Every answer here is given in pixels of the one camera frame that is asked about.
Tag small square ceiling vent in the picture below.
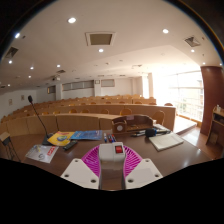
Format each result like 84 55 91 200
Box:
183 35 202 48

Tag black gooseneck desk microphone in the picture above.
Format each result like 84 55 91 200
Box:
27 95 54 146

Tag black remote control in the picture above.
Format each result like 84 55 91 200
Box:
63 139 79 151

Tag white charger with red switch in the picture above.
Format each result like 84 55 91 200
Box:
98 141 127 164

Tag white notebook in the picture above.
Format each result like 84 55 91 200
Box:
148 132 185 152

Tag wooden desk organizer with clock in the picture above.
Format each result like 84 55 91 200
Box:
111 114 154 135

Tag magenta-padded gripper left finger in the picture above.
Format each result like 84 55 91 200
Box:
60 144 102 190

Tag stool with black legs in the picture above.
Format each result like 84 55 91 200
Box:
0 131 21 163

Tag white printed paper sheet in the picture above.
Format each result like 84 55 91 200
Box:
25 144 59 164

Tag blue booklet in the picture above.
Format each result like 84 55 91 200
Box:
69 129 103 141

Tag large bright window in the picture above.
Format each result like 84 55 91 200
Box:
151 70 204 123

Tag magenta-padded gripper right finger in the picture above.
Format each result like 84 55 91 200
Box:
122 145 164 190

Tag wooden shelf unit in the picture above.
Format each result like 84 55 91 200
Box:
205 104 224 149

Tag large square ceiling vent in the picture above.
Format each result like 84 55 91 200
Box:
84 31 117 47

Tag rows of wooden auditorium seats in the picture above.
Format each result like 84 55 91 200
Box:
0 95 178 138

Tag recessed ceiling lights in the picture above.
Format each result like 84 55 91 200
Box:
6 16 208 73

